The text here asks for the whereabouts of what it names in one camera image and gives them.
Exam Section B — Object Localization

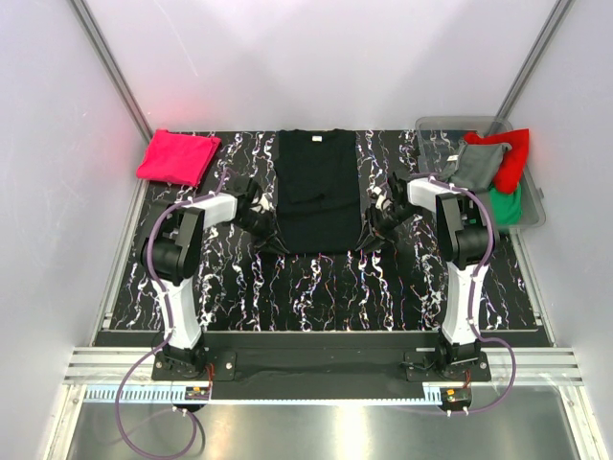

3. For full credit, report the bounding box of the pink folded t-shirt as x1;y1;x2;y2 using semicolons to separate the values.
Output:
136;129;221;187

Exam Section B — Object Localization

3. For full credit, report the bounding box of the red t-shirt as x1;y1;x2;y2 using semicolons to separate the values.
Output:
464;128;530;195

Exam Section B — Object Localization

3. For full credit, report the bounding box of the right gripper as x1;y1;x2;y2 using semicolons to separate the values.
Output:
354;202;421;256

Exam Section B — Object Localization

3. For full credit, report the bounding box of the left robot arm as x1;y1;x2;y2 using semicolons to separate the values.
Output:
139;176;288;380

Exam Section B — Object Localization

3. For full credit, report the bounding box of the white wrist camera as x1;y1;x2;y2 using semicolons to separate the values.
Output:
251;195;274;214
373;187;393;211

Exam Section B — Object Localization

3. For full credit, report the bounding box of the left aluminium corner post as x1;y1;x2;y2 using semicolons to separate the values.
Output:
66;0;154;143

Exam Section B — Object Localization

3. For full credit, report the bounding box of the green t-shirt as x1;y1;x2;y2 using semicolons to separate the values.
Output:
489;185;523;227

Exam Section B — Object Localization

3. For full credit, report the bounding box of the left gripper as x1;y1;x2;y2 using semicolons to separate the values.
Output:
234;209;289;256

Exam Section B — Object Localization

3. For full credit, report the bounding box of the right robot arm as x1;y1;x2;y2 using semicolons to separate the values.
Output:
357;173;499;380

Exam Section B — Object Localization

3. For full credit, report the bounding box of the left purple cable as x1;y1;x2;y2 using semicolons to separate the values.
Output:
114;167;240;456

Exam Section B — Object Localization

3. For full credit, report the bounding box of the grey t-shirt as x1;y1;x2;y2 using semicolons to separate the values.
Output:
438;142;511;191

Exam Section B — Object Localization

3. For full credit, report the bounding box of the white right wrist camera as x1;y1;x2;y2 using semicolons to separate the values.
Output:
373;187;393;211

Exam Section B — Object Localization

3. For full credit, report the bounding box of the right aluminium corner post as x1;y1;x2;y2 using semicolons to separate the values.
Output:
495;0;576;120

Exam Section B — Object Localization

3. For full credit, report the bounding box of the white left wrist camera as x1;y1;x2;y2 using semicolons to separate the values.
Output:
251;195;274;214

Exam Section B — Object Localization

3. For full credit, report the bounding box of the black t-shirt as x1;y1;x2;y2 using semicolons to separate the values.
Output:
274;129;362;254

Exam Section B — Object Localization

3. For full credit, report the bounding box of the aluminium frame rail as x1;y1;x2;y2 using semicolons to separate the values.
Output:
64;348;585;384

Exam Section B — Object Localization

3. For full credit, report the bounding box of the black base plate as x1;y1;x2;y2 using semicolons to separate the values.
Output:
153;332;491;403

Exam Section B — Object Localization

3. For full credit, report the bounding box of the clear plastic bin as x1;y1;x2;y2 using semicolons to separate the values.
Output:
415;116;546;233

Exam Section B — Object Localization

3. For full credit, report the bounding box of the aluminium corner post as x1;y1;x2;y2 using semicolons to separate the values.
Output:
495;0;576;120
66;0;154;143

